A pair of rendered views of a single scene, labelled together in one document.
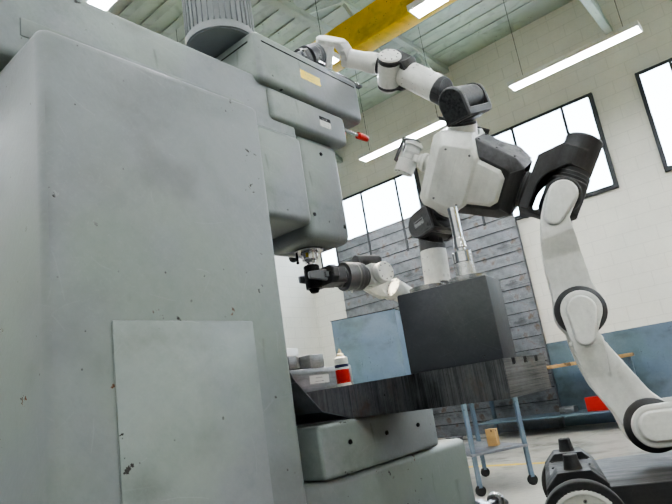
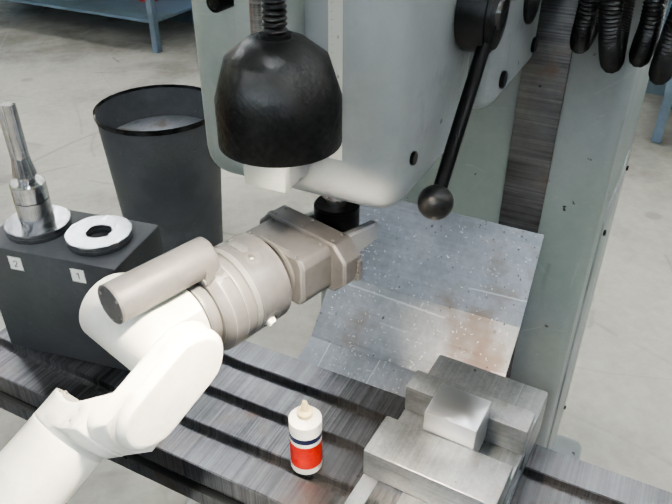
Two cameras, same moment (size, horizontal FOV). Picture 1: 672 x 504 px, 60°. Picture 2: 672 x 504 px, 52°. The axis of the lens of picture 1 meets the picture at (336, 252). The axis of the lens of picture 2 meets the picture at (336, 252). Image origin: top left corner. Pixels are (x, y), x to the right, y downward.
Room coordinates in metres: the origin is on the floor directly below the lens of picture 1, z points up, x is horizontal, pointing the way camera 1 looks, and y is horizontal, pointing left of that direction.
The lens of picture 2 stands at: (2.26, -0.04, 1.61)
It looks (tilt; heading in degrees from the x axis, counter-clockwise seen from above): 34 degrees down; 169
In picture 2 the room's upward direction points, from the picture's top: straight up
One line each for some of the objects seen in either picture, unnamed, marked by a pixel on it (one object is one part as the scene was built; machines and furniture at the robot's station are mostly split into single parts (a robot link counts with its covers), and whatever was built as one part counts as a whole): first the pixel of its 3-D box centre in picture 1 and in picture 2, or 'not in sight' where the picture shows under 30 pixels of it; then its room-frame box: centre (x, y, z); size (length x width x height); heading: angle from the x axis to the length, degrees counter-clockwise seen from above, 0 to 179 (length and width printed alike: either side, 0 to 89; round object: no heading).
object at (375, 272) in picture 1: (368, 271); (168, 307); (1.78, -0.09, 1.24); 0.11 x 0.11 x 0.11; 37
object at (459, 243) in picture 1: (456, 229); (16, 143); (1.35, -0.30, 1.22); 0.03 x 0.03 x 0.11
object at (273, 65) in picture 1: (283, 97); not in sight; (1.65, 0.09, 1.81); 0.47 x 0.26 x 0.16; 142
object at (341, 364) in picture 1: (341, 367); (305, 433); (1.69, 0.03, 0.96); 0.04 x 0.04 x 0.11
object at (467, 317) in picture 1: (455, 323); (82, 283); (1.38, -0.25, 1.00); 0.22 x 0.12 x 0.20; 62
